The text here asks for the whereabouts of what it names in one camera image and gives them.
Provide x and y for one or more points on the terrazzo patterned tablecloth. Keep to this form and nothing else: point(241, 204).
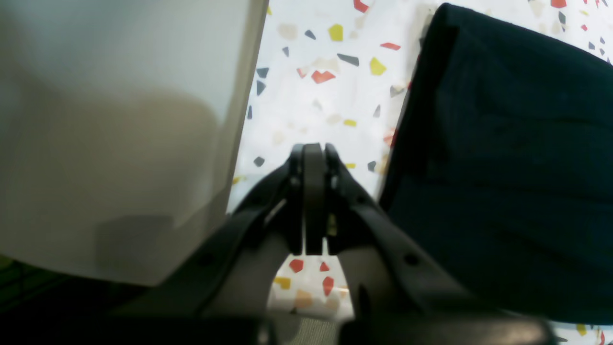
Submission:
point(340, 71)

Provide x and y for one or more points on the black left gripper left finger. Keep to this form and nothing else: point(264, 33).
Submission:
point(219, 295)

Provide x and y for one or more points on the black t-shirt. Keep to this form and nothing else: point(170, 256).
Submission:
point(502, 169)

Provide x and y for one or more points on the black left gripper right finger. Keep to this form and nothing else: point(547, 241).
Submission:
point(400, 295)

